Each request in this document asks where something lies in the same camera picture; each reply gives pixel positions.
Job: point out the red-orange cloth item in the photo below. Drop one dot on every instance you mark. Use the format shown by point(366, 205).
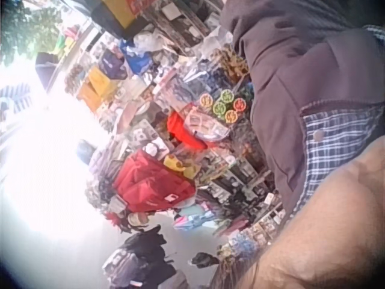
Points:
point(180, 132)

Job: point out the clear plastic packet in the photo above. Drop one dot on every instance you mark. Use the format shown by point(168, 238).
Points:
point(206, 125)

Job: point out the yellow toy packet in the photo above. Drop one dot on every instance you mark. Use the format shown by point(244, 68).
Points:
point(179, 165)

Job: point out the green round badge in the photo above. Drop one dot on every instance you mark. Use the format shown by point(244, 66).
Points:
point(219, 107)
point(226, 96)

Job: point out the yellow round badge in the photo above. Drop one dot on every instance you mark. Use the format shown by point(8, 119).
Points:
point(206, 100)

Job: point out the red fabric bag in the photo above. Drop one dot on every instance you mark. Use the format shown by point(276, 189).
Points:
point(147, 180)

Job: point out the market stall with packed goods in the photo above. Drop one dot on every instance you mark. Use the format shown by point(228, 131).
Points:
point(192, 75)

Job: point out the stack of pastel cloths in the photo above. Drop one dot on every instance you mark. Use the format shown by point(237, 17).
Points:
point(197, 216)

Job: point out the leopard print item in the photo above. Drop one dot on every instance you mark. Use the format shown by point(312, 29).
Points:
point(230, 63)

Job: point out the blue plastic bag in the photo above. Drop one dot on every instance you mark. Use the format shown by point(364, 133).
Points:
point(138, 58)

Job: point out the yellow box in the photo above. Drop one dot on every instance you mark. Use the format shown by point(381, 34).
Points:
point(100, 80)
point(89, 97)

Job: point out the dark purple bag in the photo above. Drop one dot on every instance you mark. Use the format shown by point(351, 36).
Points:
point(112, 64)

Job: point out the small black cloth item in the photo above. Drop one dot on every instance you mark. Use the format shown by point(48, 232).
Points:
point(206, 259)

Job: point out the black backpack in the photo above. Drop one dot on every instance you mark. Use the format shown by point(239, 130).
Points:
point(138, 259)

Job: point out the black and yellow bag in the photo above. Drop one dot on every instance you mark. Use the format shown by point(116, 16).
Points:
point(115, 18)

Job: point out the dark canopy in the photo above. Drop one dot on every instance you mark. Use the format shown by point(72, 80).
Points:
point(48, 69)

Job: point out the green tree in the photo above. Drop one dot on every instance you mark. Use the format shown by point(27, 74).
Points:
point(27, 21)

